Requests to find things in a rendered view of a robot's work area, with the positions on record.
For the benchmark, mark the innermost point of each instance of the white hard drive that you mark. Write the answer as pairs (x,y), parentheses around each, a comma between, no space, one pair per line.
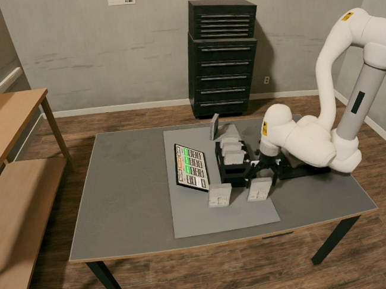
(214,126)

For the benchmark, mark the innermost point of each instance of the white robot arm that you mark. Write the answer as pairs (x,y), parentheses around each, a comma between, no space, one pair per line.
(309,140)

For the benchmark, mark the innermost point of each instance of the grey flat mat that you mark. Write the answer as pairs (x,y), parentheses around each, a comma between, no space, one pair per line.
(190,211)

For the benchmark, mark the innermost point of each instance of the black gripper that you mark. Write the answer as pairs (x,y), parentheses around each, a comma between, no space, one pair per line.
(264,162)

